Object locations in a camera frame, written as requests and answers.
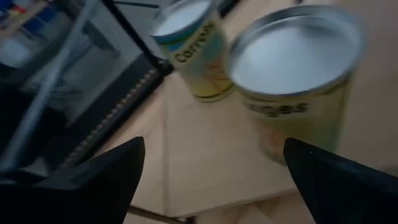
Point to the black table rig frame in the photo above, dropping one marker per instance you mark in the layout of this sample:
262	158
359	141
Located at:
141	96

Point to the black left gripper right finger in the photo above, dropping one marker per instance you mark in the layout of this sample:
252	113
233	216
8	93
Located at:
348	193

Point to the tall yellow carrots can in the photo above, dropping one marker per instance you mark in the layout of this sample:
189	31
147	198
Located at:
199	62

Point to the wooden shelf black metal frame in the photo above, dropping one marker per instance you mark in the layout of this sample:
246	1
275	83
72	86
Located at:
217	155

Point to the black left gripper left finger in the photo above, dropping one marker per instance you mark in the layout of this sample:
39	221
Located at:
77	199

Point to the tall green fruit can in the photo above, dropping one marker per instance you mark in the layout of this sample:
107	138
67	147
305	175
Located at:
295	56

